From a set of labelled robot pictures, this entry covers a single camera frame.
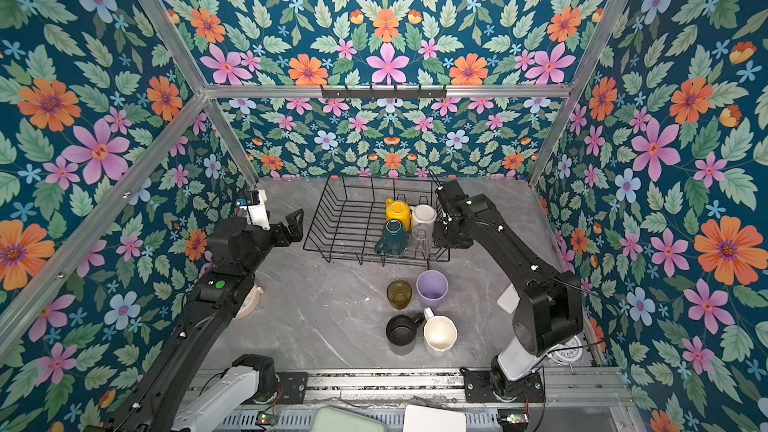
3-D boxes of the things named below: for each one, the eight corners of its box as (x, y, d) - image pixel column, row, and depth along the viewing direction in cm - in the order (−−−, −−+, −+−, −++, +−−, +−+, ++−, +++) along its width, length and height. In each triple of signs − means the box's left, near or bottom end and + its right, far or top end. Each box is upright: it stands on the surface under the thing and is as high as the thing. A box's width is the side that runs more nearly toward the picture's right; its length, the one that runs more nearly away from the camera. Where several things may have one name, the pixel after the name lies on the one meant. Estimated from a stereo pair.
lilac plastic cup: (416, 312, 86) (417, 298, 78) (416, 285, 91) (417, 269, 83) (445, 312, 86) (449, 298, 78) (443, 285, 91) (447, 269, 83)
